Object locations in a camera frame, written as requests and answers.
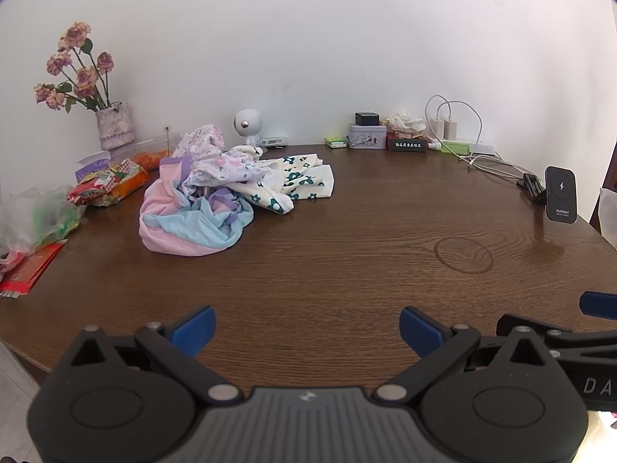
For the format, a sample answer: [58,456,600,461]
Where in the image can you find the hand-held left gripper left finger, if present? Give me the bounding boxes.
[53,305,242,406]

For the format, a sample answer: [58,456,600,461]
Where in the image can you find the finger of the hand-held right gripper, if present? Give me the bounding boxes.
[578,291,617,319]
[496,313,617,365]

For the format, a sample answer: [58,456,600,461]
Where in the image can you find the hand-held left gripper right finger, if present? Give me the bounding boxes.
[373,306,565,403]

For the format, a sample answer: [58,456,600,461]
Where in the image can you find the pink and blue mesh garment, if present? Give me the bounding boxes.
[139,157,255,256]

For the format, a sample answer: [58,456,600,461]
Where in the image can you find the white bag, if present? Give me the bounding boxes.
[589,187,617,252]

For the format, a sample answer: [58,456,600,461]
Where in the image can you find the black magnetic phone stand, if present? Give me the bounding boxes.
[545,166,578,225]

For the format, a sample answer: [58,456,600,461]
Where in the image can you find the purple floral white garment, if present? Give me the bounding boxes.
[171,124,266,201]

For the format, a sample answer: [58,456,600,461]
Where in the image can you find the red and orange snack packet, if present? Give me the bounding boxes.
[67,158,150,207]

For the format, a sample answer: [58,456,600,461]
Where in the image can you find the clear bag of oranges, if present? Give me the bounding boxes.
[113,131,181,171]

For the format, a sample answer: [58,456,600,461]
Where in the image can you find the red envelopes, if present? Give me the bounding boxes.
[0,241,68,300]

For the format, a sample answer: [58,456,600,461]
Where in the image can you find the white garment with green flowers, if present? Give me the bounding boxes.
[226,153,335,215]

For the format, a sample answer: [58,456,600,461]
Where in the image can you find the red and black box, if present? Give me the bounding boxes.
[386,131,428,152]

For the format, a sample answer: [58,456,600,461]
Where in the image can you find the green transparent bottle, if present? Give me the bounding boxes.
[427,140,470,156]

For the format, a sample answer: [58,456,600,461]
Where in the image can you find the white power strip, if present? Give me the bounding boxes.
[453,137,497,156]

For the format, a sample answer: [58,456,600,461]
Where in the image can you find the purple tissue packet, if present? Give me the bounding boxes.
[74,150,114,184]

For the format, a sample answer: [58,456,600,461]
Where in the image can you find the clear plastic bag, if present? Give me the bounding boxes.
[0,186,83,271]

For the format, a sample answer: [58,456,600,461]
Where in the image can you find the pale purple tin box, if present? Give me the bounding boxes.
[348,124,388,151]

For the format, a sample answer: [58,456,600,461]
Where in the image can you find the crumpled white tissues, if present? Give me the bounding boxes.
[383,111,427,138]

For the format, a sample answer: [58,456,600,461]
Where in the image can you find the white round-headed robot figure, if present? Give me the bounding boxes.
[234,107,263,148]

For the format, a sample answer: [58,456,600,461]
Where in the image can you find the pale purple knitted vase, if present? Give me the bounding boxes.
[95,101,136,151]

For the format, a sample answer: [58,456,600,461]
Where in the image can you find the dried pink rose bouquet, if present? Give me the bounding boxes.
[34,20,116,113]

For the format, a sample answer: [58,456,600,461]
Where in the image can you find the white charging cable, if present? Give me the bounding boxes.
[436,100,533,177]
[424,95,526,179]

